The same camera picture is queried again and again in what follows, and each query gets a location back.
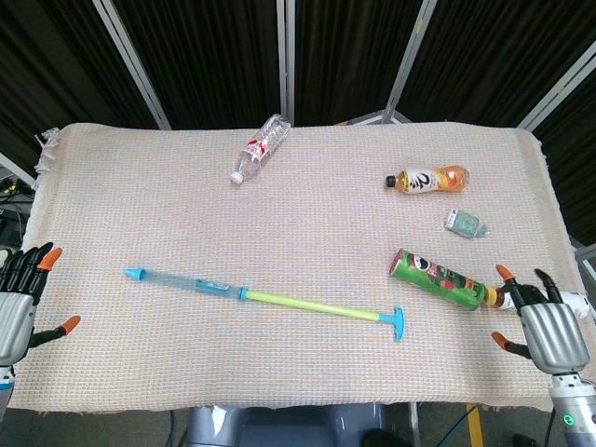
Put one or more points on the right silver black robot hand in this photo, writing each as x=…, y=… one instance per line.
x=554, y=335

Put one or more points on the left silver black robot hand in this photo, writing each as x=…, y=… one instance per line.
x=14, y=316

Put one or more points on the clear blue water gun barrel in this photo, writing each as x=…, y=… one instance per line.
x=186, y=282

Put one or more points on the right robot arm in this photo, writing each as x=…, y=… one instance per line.
x=575, y=414

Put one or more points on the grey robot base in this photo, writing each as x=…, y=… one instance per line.
x=288, y=426

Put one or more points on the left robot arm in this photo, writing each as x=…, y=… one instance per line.
x=4, y=386

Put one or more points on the brown drink bottle yellow cap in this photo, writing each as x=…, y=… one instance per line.
x=504, y=300

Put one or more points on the green chips can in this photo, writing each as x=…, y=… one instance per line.
x=437, y=277

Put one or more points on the orange tea drink bottle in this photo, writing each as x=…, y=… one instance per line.
x=428, y=180

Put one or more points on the black pleated screen panel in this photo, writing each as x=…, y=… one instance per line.
x=354, y=56
x=46, y=70
x=209, y=56
x=493, y=56

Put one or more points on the beige woven tablecloth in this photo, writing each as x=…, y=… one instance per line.
x=279, y=223

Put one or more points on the clear plastic water bottle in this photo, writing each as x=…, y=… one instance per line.
x=258, y=149

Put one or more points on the grey metal screen frame post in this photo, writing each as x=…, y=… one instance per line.
x=559, y=90
x=288, y=60
x=130, y=60
x=410, y=60

